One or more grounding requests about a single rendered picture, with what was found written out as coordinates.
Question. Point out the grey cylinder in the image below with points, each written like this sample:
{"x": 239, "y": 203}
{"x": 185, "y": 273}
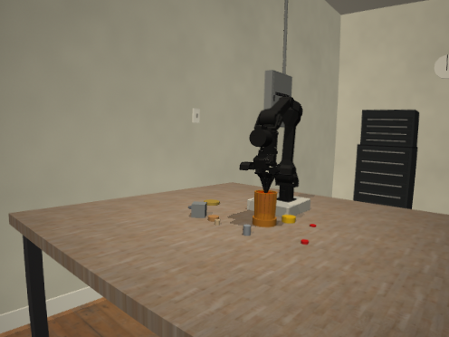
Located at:
{"x": 247, "y": 230}

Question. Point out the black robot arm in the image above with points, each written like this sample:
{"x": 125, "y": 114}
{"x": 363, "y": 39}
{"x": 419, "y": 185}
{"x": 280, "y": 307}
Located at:
{"x": 288, "y": 111}

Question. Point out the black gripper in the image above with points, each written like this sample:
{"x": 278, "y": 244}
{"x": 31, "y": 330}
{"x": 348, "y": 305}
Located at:
{"x": 266, "y": 177}

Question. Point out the orange flat disc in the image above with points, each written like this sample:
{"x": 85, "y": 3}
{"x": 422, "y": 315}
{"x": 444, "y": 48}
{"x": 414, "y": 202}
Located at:
{"x": 213, "y": 217}

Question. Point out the short yellow cylinder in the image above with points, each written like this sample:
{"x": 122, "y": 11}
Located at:
{"x": 289, "y": 219}

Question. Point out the yellow round disc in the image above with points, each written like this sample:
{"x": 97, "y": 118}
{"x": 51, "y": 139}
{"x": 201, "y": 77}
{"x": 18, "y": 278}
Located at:
{"x": 212, "y": 202}

